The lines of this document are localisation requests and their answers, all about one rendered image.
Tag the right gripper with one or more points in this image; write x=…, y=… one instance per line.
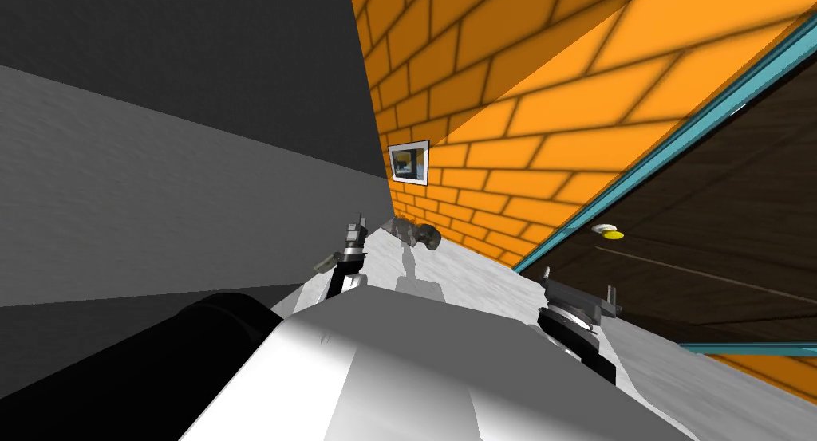
x=571, y=297

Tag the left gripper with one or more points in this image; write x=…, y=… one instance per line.
x=355, y=239

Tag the grey lumpy object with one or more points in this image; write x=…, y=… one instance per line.
x=418, y=232

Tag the white and yellow door knob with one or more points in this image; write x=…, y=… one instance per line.
x=607, y=232

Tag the dark brown door leaf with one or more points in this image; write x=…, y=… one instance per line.
x=708, y=237

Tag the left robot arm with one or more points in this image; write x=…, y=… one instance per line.
x=134, y=371

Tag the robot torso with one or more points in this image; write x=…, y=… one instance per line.
x=408, y=371

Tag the white framed wall picture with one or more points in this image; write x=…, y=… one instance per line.
x=408, y=163

